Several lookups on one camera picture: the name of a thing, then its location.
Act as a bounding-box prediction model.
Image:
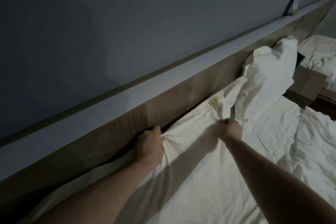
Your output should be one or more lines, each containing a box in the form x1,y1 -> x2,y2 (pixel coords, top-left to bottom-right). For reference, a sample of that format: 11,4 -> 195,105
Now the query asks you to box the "wooden headboard with ledge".
0,0 -> 336,222

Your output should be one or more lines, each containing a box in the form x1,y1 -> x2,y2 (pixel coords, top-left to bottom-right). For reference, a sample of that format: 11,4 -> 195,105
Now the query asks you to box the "gold sign card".
285,0 -> 300,16

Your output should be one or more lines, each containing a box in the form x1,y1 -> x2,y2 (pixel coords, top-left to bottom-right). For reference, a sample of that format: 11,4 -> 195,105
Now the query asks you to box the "person's left hand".
133,126 -> 166,165

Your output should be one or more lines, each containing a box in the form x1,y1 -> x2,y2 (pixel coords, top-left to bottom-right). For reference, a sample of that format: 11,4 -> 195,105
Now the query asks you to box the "wooden nightstand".
283,65 -> 329,107

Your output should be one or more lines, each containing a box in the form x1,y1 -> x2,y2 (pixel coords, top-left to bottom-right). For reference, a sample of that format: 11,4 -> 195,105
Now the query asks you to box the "white pillow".
234,36 -> 299,125
23,75 -> 252,224

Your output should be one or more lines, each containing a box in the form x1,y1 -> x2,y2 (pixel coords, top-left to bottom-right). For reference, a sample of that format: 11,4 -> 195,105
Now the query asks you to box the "white neighbouring bed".
298,35 -> 336,93

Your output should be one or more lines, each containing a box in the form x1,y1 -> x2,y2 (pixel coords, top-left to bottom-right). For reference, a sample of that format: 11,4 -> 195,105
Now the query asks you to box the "person's right hand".
217,118 -> 243,143

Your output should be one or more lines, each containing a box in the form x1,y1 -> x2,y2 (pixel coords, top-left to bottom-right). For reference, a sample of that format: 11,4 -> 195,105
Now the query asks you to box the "white wrinkled duvet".
273,105 -> 336,224

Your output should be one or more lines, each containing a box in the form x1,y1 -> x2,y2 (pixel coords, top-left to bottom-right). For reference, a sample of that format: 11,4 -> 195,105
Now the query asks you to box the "person's right forearm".
223,134 -> 336,224

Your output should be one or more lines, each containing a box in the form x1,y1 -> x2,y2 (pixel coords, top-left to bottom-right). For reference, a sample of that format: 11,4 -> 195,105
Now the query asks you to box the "person's left forearm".
34,157 -> 163,224

